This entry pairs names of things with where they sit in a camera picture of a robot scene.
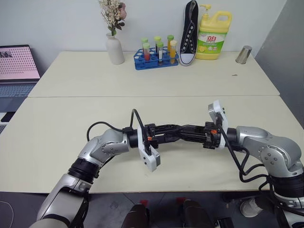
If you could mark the silver metal cup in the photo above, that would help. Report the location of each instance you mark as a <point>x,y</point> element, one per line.
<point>244,54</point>

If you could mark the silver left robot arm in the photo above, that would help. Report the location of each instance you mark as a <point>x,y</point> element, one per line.
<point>71,185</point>

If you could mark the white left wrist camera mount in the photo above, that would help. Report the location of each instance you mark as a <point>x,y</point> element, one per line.
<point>152,161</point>

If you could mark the green-capped tube, white label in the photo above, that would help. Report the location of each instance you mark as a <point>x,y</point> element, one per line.
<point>160,53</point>

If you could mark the dark rounded shape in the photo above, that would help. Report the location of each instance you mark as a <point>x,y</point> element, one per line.
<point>136,216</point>
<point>192,213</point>

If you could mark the black flat device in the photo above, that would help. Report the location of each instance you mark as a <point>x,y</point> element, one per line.
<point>6,117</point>

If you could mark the green-capped test tube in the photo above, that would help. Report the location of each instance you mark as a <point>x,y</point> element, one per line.
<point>144,40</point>

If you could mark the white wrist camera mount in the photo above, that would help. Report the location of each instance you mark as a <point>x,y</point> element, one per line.
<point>152,161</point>
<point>217,109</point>

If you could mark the black canvas sneaker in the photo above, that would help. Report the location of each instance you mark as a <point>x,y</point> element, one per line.
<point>188,40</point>

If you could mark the green-capped tube, orange liquid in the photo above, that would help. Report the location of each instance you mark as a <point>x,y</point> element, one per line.
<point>170,44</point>

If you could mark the green-capped tube, red liquid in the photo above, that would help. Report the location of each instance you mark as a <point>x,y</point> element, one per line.
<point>146,52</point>

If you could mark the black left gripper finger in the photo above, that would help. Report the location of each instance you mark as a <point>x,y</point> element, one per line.
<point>168,129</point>
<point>168,139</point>

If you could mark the open grey laptop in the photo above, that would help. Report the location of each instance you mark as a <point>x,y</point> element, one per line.
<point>16,64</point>

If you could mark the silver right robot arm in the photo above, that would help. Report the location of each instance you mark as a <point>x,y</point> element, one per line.
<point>273,147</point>

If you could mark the white shoe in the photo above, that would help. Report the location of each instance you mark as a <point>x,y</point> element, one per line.
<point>249,207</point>

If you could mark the blue test tube rack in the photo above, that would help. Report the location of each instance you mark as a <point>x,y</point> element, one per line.
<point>142,64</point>

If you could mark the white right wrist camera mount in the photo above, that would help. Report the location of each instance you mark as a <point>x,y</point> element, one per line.
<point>217,109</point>

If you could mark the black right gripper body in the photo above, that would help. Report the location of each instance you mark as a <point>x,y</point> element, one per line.
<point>210,139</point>

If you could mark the yellow-capped tube, orange liquid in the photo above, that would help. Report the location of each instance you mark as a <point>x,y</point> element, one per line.
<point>173,52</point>

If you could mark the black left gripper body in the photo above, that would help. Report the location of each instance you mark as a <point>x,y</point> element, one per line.
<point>151,142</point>

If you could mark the dried flower bouquet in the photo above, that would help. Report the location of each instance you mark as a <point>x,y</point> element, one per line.
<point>111,14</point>

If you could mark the yellow detergent pump bottle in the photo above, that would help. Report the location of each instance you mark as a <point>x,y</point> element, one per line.
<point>211,42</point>

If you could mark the red floor marker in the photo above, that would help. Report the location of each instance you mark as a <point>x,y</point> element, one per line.
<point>143,202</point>

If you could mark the green-capped tube, dark liquid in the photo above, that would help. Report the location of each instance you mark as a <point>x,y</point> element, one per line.
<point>157,44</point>

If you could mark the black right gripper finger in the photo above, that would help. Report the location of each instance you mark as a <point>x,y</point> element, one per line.
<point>194,129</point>
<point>193,138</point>

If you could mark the white ceramic vase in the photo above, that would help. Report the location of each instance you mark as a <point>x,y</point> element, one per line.
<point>115,50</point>

